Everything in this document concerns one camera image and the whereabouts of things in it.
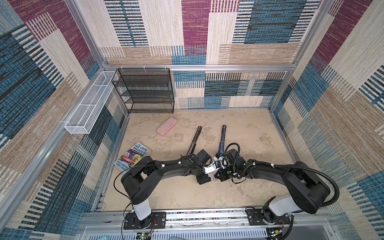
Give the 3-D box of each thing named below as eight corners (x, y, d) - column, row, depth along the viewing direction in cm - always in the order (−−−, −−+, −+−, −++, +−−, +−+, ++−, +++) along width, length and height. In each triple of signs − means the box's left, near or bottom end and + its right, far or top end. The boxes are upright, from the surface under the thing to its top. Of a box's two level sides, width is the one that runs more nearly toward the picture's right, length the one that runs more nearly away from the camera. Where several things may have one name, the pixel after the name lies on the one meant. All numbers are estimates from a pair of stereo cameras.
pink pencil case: (155, 132, 110) (154, 129, 107) (171, 118, 118) (171, 115, 116) (162, 137, 107) (161, 135, 104) (178, 123, 115) (178, 120, 113)
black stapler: (187, 155, 97) (187, 153, 96) (197, 127, 112) (197, 125, 110) (192, 157, 97) (192, 155, 95) (202, 128, 111) (202, 126, 109)
